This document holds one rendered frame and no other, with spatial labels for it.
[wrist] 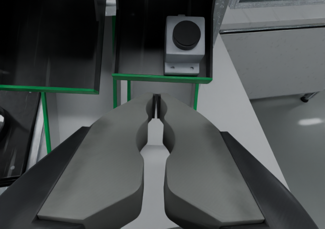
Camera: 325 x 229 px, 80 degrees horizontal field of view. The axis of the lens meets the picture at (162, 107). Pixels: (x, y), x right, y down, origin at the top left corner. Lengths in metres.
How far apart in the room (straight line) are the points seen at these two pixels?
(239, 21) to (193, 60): 0.80
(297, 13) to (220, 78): 0.60
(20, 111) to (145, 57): 0.40
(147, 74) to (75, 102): 0.20
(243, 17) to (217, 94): 0.48
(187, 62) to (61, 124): 0.30
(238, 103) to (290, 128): 1.23
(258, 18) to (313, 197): 1.24
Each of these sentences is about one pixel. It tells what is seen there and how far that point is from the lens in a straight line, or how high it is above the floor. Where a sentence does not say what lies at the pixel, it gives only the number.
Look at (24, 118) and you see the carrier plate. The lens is 0.58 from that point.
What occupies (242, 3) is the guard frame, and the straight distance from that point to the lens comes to 1.10.
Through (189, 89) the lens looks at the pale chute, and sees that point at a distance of 0.41.
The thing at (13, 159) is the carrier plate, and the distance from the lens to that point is 0.54.
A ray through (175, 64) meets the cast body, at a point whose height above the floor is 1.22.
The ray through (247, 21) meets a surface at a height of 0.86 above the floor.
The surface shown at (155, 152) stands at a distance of 0.57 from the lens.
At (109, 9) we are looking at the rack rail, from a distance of 0.33.
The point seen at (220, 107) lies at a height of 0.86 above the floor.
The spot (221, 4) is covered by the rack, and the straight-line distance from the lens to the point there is 0.36.
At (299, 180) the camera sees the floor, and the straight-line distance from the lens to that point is 1.75.
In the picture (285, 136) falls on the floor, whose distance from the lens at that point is 1.84.
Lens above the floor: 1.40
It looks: 59 degrees down
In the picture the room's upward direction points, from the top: 4 degrees clockwise
